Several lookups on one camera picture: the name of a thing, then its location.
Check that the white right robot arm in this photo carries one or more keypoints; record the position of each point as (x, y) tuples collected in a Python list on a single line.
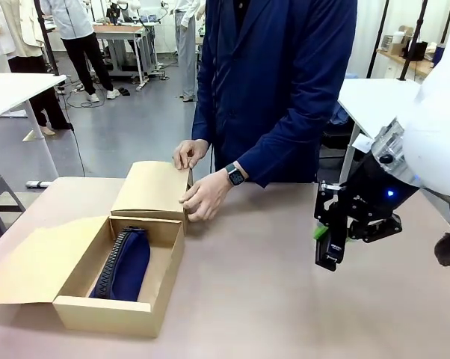
[(434, 131)]

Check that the person's right hand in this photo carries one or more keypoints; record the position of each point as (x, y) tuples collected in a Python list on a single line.
[(191, 151)]

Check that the grey metal workbench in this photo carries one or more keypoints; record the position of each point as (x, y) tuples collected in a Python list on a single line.
[(124, 33)]

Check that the small black box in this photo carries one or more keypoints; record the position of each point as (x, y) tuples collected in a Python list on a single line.
[(418, 50)]

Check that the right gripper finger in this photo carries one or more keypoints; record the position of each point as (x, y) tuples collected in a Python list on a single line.
[(374, 228), (329, 205)]

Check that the person's left forearm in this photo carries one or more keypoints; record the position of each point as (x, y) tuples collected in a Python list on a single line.
[(285, 149)]

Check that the wrist flange camera mount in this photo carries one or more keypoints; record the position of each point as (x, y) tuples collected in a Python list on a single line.
[(391, 142)]

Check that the person in beige jacket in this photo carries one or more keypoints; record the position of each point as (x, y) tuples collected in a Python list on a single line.
[(23, 30)]

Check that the person's left hand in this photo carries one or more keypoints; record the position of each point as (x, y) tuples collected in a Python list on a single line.
[(210, 194)]

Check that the white paper cup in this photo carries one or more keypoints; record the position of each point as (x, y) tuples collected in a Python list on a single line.
[(398, 37)]

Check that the wooden shelf board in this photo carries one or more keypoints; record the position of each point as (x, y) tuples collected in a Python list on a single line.
[(404, 57)]

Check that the navy zipper pouch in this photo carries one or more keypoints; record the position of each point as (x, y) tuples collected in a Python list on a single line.
[(131, 261)]

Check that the person in white jacket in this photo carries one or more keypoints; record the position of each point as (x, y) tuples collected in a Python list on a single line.
[(79, 45)]

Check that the person in grey trousers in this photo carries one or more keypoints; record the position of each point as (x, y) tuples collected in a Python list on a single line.
[(185, 56)]

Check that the black tripod pole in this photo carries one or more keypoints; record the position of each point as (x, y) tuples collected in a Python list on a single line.
[(47, 37)]

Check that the person in navy coat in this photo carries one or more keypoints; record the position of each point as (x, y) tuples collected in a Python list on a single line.
[(277, 75)]

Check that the white table with white legs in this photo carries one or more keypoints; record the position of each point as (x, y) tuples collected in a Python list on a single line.
[(8, 89)]

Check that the cardboard box with open lid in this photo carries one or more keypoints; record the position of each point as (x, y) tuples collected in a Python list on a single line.
[(109, 318)]

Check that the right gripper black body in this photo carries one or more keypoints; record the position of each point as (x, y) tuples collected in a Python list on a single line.
[(378, 190)]

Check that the person's right forearm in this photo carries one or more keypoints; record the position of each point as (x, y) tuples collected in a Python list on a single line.
[(202, 127)]

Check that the grey metal stool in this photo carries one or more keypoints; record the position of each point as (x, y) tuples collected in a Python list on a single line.
[(0, 190)]

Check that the white power strip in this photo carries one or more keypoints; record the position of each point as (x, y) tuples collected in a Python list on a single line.
[(38, 184)]

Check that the black tripod stand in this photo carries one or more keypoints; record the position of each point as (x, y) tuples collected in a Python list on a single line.
[(415, 30)]

